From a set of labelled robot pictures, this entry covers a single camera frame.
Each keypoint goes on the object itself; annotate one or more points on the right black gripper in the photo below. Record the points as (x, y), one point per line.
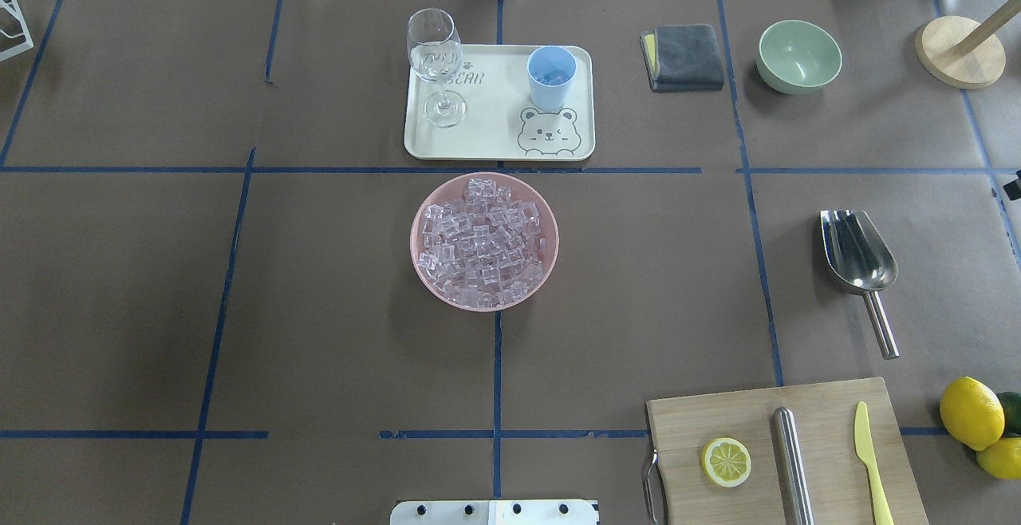
(1012, 190)

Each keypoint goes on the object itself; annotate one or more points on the steel ice scoop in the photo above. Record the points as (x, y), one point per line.
(861, 262)

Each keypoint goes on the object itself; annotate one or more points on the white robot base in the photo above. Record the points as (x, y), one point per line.
(496, 511)

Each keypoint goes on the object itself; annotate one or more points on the blue plastic cup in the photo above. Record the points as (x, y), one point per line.
(551, 70)

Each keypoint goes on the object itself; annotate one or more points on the pink bowl of ice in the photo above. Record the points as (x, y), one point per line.
(484, 242)

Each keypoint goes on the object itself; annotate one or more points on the wooden stand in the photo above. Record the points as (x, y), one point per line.
(962, 52)

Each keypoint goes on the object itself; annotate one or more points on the green lime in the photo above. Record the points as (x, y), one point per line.
(1010, 402)

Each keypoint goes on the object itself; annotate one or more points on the whole yellow lemon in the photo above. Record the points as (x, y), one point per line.
(972, 414)

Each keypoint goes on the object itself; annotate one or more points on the green bowl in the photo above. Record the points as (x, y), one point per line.
(796, 57)

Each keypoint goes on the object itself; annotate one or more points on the yellow plastic knife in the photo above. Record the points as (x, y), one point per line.
(864, 448)

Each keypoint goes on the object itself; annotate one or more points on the wooden cutting board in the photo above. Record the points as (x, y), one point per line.
(836, 480)

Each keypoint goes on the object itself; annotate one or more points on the grey folded cloth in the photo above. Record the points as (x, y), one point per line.
(683, 58)

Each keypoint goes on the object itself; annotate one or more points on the steel rod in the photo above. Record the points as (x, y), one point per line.
(792, 471)

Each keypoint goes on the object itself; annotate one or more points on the lemon half slice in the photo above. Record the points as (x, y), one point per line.
(726, 462)

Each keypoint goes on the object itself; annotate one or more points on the cream bear tray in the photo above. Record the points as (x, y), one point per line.
(502, 122)

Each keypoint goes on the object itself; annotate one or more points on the clear wine glass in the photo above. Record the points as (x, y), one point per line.
(435, 53)

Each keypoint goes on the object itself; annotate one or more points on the white wire cup rack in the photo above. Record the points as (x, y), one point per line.
(15, 33)

